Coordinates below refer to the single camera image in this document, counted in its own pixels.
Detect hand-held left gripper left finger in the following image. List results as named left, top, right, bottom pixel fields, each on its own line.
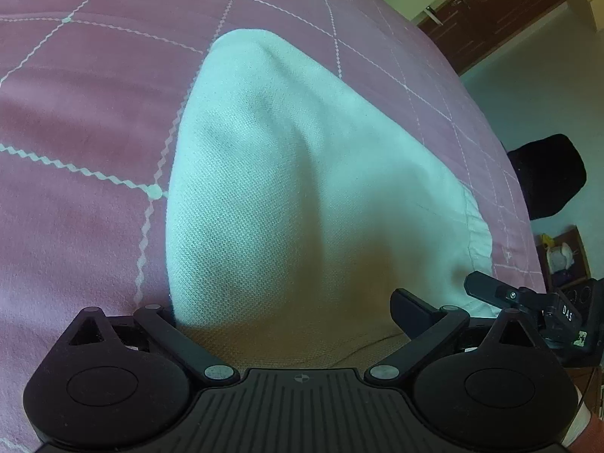
left=71, top=305, right=239, bottom=388

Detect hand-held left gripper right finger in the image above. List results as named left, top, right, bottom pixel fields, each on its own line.
left=365, top=289, right=539, bottom=383

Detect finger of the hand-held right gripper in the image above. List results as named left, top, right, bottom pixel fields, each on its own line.
left=464, top=271, right=537, bottom=313

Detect white pants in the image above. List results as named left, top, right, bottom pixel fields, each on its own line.
left=165, top=28, right=494, bottom=374

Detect white plastic container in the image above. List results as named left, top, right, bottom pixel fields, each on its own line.
left=548, top=242, right=575, bottom=272

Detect wooden shelf unit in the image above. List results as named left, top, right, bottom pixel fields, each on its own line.
left=537, top=226, right=592, bottom=294

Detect black cloth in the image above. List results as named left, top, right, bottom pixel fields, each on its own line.
left=507, top=134, right=588, bottom=221

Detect pink quilted bedspread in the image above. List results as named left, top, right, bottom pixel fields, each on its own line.
left=0, top=0, right=550, bottom=453

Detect brown wooden door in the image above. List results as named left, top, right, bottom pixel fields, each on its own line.
left=419, top=0, right=568, bottom=75

